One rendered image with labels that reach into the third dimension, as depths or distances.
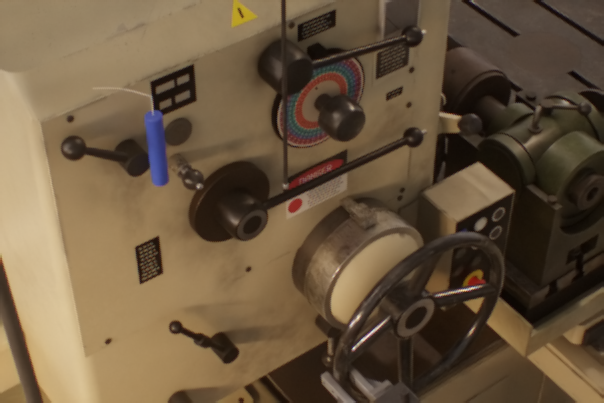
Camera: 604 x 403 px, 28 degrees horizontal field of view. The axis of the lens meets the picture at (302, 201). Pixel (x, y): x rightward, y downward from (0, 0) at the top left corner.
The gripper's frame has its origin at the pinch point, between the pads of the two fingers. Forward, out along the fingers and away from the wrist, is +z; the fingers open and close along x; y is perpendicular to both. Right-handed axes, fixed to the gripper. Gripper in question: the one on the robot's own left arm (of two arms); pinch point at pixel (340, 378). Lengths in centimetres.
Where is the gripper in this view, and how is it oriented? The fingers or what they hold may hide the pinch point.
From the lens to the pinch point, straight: 204.5
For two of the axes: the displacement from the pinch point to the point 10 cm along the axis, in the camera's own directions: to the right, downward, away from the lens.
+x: -8.0, 5.0, -3.3
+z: -5.9, -5.5, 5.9
